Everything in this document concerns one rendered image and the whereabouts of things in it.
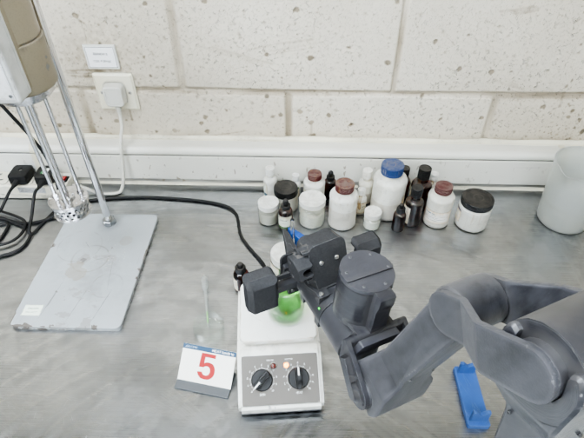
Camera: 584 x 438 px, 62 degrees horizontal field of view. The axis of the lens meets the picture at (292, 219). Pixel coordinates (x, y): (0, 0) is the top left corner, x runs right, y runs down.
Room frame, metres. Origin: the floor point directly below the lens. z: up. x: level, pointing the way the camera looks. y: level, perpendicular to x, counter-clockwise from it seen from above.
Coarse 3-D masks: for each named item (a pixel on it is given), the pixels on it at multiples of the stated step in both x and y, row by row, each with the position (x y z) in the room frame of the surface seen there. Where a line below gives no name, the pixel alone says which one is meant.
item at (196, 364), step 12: (192, 360) 0.43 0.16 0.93; (204, 360) 0.43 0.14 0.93; (216, 360) 0.43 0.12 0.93; (228, 360) 0.43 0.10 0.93; (180, 372) 0.42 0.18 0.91; (192, 372) 0.41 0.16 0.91; (204, 372) 0.41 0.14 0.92; (216, 372) 0.41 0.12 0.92; (228, 372) 0.41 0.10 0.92; (228, 384) 0.40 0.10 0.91
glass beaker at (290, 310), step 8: (280, 296) 0.45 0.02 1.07; (288, 296) 0.45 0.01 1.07; (296, 296) 0.45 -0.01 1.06; (280, 304) 0.45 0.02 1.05; (288, 304) 0.45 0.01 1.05; (296, 304) 0.45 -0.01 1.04; (304, 304) 0.47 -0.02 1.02; (272, 312) 0.46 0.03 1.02; (280, 312) 0.45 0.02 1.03; (288, 312) 0.45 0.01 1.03; (296, 312) 0.45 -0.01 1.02; (272, 320) 0.46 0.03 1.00; (280, 320) 0.45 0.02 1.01; (288, 320) 0.45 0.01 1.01; (296, 320) 0.45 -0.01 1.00
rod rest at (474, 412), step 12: (456, 372) 0.42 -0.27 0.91; (468, 372) 0.41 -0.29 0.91; (456, 384) 0.40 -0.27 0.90; (468, 384) 0.40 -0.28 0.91; (468, 396) 0.37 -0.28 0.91; (480, 396) 0.37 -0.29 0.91; (468, 408) 0.35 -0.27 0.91; (480, 408) 0.35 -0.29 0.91; (468, 420) 0.34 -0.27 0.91; (480, 420) 0.33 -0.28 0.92
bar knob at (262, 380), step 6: (258, 372) 0.39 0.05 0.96; (264, 372) 0.39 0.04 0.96; (252, 378) 0.38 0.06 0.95; (258, 378) 0.38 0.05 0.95; (264, 378) 0.38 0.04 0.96; (270, 378) 0.38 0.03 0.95; (252, 384) 0.37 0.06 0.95; (258, 384) 0.37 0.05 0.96; (264, 384) 0.37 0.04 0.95; (270, 384) 0.37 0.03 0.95; (258, 390) 0.37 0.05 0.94; (264, 390) 0.37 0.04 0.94
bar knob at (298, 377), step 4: (296, 368) 0.39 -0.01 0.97; (300, 368) 0.39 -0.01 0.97; (292, 372) 0.39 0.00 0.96; (296, 372) 0.38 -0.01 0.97; (300, 372) 0.38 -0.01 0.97; (304, 372) 0.39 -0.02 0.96; (292, 376) 0.38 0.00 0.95; (296, 376) 0.38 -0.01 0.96; (300, 376) 0.38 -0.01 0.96; (304, 376) 0.39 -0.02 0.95; (308, 376) 0.39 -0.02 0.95; (292, 380) 0.38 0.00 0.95; (296, 380) 0.37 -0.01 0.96; (300, 380) 0.37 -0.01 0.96; (304, 380) 0.38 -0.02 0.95; (308, 380) 0.38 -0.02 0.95; (292, 384) 0.37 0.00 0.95; (296, 384) 0.37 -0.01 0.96; (300, 384) 0.37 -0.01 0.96; (304, 384) 0.38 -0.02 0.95; (296, 388) 0.37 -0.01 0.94; (300, 388) 0.36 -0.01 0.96
